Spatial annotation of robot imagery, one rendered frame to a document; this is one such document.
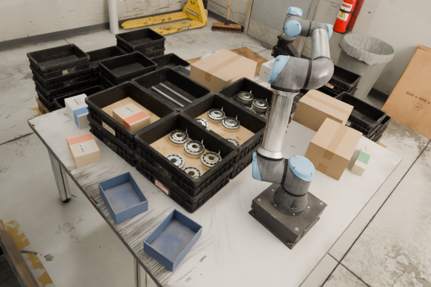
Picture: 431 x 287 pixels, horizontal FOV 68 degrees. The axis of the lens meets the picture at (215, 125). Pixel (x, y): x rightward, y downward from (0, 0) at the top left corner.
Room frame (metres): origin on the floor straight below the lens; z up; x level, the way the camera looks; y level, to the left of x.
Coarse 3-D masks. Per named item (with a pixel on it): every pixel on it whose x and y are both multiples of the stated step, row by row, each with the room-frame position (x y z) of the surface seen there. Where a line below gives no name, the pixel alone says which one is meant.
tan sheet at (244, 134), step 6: (204, 114) 1.51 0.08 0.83; (210, 126) 1.41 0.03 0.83; (216, 126) 1.41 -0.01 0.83; (240, 126) 1.45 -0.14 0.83; (216, 132) 1.36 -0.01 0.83; (222, 132) 1.37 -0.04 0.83; (240, 132) 1.40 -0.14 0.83; (246, 132) 1.41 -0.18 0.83; (234, 138) 1.34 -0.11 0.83; (240, 138) 1.34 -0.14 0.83; (246, 138) 1.35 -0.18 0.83
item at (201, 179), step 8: (192, 120) 1.30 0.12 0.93; (152, 128) 1.19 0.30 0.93; (200, 128) 1.25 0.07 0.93; (136, 136) 1.11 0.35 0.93; (216, 136) 1.21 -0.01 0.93; (144, 144) 1.07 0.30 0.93; (224, 144) 1.17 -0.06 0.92; (152, 152) 1.04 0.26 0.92; (232, 152) 1.11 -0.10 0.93; (160, 160) 1.01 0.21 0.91; (168, 160) 0.99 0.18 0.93; (224, 160) 1.05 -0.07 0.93; (176, 168) 0.95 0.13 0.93; (216, 168) 1.00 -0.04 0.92; (184, 176) 0.93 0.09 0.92; (200, 176) 0.93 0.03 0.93; (208, 176) 0.96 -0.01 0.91; (192, 184) 0.90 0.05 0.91
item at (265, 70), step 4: (272, 60) 1.72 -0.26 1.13; (264, 64) 1.66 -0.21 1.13; (268, 64) 1.66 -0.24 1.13; (264, 68) 1.64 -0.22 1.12; (268, 68) 1.63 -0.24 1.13; (260, 72) 1.65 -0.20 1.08; (264, 72) 1.64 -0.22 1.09; (268, 72) 1.62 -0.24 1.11; (260, 76) 1.65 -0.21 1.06; (264, 76) 1.63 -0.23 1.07; (268, 76) 1.62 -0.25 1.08; (264, 80) 1.63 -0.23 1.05
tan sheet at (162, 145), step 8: (168, 136) 1.26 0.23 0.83; (152, 144) 1.18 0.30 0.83; (160, 144) 1.19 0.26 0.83; (168, 144) 1.20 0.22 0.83; (160, 152) 1.13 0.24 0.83; (168, 152) 1.14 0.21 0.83; (176, 152) 1.15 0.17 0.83; (184, 160) 1.11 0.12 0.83; (192, 160) 1.12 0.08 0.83; (200, 168) 1.07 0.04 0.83
